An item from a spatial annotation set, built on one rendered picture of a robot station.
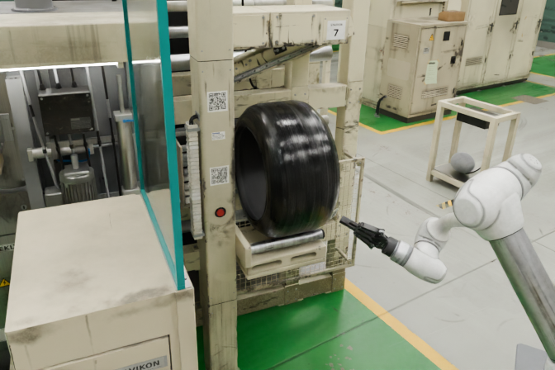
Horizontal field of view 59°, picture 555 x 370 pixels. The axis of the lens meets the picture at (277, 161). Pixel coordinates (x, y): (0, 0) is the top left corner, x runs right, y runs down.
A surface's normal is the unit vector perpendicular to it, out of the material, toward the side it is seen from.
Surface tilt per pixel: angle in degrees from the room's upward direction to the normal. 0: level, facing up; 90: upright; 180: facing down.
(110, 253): 0
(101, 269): 0
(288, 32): 90
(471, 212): 90
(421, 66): 90
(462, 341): 0
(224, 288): 90
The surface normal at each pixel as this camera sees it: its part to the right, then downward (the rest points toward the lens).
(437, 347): 0.02, -0.92
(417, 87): 0.54, 0.34
